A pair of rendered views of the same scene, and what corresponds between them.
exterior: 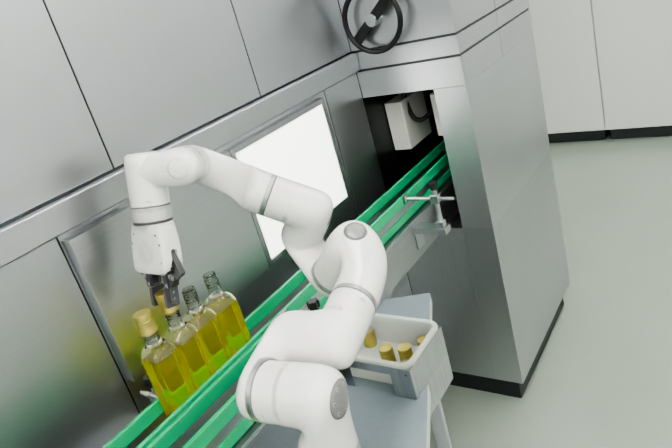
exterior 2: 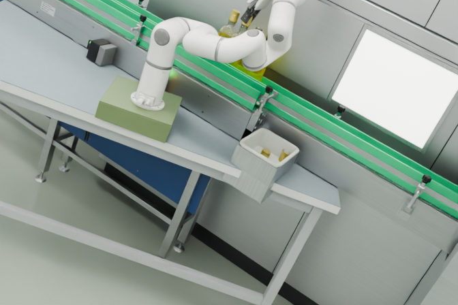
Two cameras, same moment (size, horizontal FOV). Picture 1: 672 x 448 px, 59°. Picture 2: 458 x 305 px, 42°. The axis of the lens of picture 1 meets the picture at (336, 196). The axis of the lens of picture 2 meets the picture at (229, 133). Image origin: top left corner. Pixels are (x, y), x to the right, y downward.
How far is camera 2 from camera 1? 1.85 m
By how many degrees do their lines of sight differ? 64
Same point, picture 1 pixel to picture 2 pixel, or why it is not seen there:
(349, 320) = (200, 37)
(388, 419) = (217, 149)
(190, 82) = not seen: outside the picture
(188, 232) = (304, 28)
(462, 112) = not seen: outside the picture
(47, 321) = not seen: outside the picture
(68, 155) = not seen: outside the picture
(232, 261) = (311, 68)
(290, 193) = (277, 9)
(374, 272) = (230, 45)
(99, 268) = not seen: outside the picture
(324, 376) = (166, 25)
